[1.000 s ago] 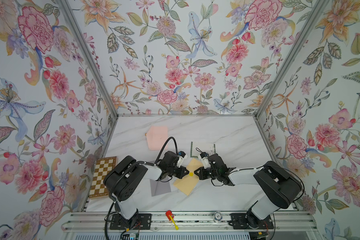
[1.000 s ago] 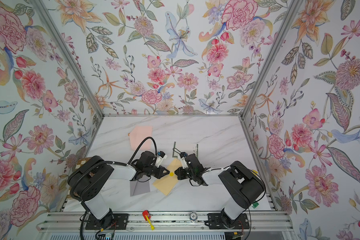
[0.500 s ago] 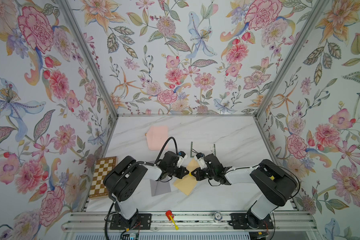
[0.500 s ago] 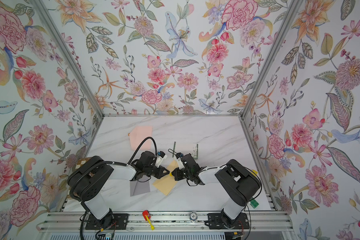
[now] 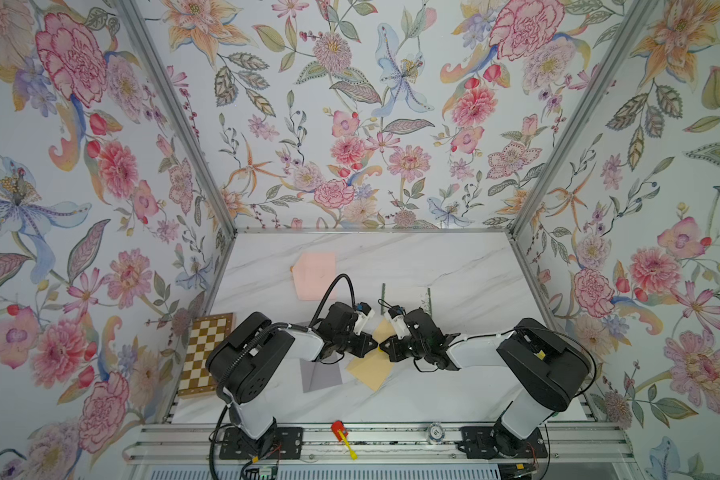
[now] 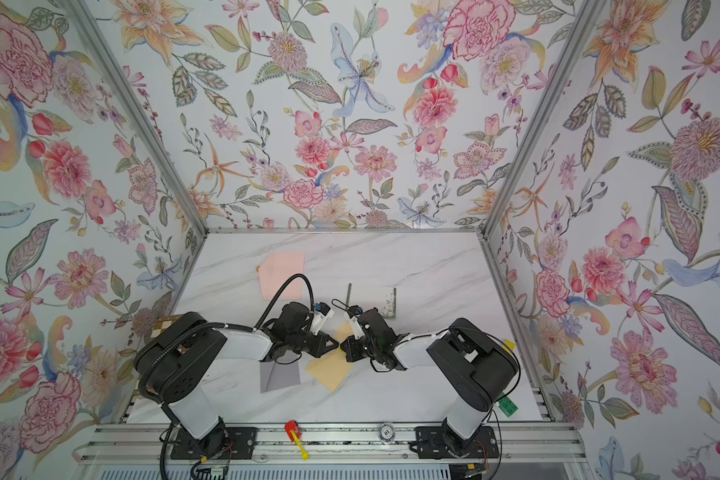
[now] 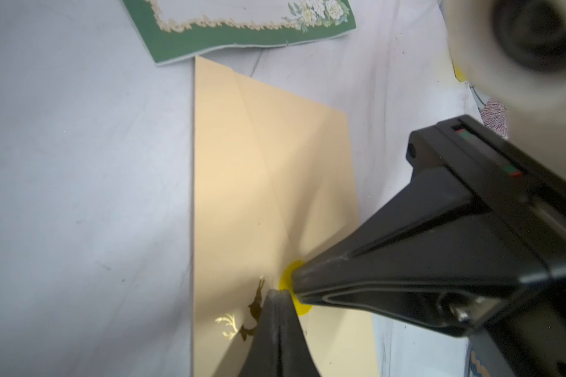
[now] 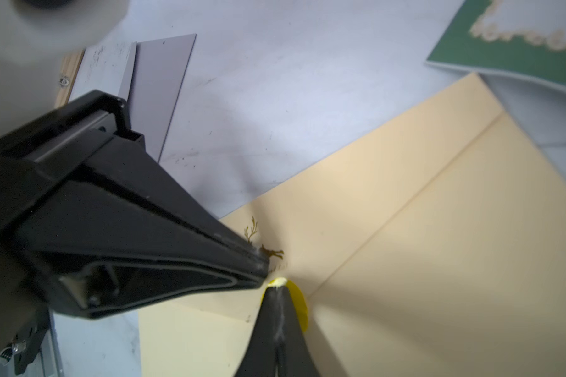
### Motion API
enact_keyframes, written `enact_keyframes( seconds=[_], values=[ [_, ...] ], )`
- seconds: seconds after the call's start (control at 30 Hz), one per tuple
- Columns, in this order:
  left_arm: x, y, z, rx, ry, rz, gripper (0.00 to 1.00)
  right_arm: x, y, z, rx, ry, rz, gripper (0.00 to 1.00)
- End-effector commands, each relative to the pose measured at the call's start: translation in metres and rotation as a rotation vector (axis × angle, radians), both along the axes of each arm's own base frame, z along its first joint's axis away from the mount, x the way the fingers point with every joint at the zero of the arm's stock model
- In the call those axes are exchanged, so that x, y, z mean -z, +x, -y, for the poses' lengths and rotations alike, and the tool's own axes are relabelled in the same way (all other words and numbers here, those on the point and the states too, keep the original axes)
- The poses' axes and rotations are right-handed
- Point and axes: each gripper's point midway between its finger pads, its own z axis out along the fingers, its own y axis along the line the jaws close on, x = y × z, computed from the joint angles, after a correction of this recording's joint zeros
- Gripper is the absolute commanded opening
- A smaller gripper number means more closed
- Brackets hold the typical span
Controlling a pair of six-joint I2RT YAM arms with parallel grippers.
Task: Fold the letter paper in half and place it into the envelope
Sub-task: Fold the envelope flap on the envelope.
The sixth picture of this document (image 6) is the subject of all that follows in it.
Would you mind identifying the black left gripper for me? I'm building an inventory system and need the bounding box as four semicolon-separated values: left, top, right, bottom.
287;331;342;357

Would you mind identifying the yellow envelope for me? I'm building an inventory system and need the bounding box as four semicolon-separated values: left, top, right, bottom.
305;348;352;392

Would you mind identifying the grey lavender envelope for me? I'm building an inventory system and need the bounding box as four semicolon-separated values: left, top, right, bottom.
259;357;301;393

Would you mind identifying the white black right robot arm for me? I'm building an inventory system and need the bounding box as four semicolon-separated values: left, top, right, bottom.
340;306;521;449

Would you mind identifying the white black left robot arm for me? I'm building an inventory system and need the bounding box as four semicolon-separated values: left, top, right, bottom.
134;302;339;441

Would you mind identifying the green bordered letter paper underneath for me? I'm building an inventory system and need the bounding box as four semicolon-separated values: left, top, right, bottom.
346;283;397;319

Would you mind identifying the pink envelope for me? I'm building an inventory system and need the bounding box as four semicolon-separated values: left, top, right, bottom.
257;252;305;301

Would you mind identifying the round silver knob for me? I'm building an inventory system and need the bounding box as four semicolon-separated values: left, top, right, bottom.
379;422;396;444

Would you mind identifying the yellow stick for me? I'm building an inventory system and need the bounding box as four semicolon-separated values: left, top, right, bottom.
294;436;310;461

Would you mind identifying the yellow toy block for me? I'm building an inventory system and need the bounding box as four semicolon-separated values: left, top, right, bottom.
502;340;516;353

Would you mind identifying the wooden checkered chessboard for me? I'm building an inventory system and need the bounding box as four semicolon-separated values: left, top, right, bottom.
148;314;182;339

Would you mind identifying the green tag label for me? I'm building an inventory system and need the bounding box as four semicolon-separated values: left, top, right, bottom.
498;397;518;417

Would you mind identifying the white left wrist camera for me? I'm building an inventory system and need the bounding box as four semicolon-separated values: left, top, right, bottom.
310;302;334;335

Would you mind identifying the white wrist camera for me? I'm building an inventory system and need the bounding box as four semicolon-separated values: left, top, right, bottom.
310;302;334;335
347;306;365;340

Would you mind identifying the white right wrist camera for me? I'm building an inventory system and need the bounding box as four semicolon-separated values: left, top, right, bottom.
347;306;365;340

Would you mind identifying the black corrugated left cable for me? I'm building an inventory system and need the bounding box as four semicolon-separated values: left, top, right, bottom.
134;273;316;480

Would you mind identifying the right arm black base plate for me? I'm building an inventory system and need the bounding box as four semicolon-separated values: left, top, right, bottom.
409;425;500;460

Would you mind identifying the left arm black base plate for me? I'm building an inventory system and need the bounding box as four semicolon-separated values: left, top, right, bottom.
170;426;258;460

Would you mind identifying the aluminium front rail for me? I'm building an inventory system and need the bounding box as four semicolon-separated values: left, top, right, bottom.
72;422;586;465

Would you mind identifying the aluminium corner frame post right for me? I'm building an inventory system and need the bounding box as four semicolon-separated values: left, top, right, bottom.
481;0;603;240

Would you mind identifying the aluminium corner frame post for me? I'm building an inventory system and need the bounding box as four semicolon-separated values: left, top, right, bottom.
481;0;603;240
59;0;209;240

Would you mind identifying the aluminium corner frame post left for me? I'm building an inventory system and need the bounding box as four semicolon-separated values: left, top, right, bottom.
59;0;209;240

